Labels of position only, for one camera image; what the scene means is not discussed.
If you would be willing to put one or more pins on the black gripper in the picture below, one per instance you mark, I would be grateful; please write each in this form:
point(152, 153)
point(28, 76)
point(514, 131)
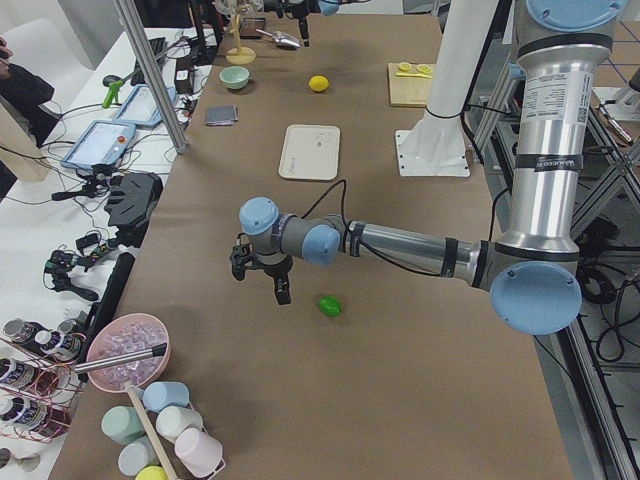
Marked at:
point(276, 270)
point(300, 23)

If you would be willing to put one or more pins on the green lime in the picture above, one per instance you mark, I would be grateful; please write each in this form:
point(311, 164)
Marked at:
point(330, 306)

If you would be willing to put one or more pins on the yellow lemon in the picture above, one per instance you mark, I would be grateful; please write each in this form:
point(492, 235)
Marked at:
point(318, 83)

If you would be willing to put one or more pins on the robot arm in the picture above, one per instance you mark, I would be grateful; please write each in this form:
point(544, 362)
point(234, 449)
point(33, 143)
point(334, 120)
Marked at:
point(325, 7)
point(529, 271)

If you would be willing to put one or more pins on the cream rabbit tray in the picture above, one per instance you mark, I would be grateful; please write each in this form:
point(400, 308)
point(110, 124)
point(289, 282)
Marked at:
point(310, 152)

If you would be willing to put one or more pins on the metal scoop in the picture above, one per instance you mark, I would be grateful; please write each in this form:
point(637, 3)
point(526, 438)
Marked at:
point(281, 39)

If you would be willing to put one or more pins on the wooden mug tree stand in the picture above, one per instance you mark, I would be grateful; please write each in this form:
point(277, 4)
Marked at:
point(239, 54)

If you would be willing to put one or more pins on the mint green bowl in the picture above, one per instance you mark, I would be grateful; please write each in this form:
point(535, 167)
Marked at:
point(234, 77)

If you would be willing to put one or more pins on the yellow plastic knife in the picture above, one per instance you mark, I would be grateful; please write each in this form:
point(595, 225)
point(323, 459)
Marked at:
point(412, 75)

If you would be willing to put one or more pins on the wooden cutting board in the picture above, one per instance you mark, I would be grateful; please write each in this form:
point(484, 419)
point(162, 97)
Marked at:
point(408, 92)

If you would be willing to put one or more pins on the grey folded cloth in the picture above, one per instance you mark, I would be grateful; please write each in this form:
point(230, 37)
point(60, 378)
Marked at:
point(226, 115)

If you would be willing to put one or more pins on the metal tongs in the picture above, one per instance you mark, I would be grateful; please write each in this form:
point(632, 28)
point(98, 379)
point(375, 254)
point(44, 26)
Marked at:
point(156, 351)

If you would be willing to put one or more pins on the pink bowl with ice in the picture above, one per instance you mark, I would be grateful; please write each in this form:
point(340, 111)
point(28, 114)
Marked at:
point(127, 334)

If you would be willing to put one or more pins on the blue cup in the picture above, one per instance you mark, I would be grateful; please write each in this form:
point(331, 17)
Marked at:
point(161, 394)

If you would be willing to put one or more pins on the white cup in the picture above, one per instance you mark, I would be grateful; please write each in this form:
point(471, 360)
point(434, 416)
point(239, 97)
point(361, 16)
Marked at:
point(172, 421)

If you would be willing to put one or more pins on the blue teach pendant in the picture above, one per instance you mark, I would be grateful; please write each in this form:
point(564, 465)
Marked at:
point(139, 108)
point(102, 143)

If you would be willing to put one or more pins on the wooden stick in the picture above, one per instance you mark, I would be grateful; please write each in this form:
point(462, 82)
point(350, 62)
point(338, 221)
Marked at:
point(166, 464)

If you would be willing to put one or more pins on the pink cup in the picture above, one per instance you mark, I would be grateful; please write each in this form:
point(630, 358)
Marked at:
point(201, 453)

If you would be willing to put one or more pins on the green cup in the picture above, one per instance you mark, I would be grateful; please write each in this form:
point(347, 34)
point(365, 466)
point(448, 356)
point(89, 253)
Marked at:
point(122, 425)

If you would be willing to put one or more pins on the aluminium frame post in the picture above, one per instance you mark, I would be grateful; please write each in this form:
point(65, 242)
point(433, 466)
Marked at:
point(133, 27)

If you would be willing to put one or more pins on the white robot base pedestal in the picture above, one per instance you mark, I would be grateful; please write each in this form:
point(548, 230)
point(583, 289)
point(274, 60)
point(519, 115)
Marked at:
point(435, 146)

